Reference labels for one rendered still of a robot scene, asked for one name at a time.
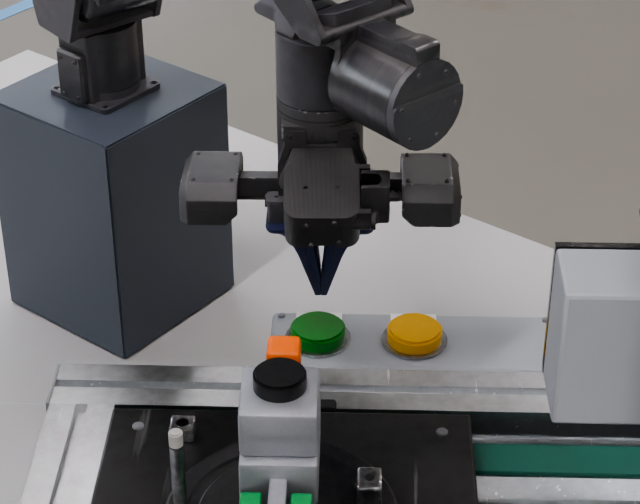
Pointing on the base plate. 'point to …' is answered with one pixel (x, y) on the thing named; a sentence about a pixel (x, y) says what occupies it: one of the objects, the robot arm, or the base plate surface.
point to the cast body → (279, 430)
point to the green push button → (319, 331)
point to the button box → (462, 347)
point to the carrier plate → (116, 465)
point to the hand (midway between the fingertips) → (320, 251)
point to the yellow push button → (414, 333)
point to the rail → (354, 398)
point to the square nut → (184, 426)
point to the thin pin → (177, 466)
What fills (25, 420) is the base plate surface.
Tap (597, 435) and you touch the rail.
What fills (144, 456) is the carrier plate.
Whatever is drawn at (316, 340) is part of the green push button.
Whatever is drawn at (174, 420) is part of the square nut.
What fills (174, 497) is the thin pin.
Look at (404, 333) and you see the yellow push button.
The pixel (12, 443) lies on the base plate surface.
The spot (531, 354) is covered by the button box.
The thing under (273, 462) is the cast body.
